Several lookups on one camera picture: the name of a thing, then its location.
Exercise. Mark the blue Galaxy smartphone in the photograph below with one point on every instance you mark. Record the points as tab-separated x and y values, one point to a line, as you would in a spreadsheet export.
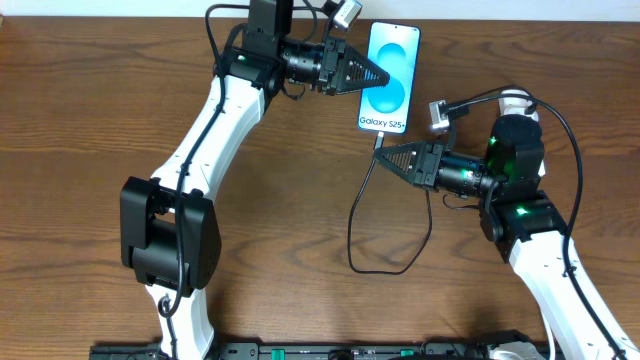
394	48

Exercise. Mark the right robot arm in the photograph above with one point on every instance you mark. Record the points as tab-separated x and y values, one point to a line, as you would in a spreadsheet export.
526	228

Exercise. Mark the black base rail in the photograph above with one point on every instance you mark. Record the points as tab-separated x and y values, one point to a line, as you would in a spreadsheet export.
430	350

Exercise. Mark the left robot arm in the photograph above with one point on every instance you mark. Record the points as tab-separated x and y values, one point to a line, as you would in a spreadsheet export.
170	237

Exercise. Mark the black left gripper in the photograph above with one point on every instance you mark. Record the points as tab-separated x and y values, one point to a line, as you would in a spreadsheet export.
333	65

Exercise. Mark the white USB charger plug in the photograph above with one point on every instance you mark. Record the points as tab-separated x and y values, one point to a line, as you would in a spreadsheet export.
511	104

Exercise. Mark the white power strip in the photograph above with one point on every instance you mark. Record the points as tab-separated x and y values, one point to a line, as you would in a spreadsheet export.
519	137

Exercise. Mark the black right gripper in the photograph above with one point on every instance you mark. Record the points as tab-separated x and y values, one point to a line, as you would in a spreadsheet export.
428	165

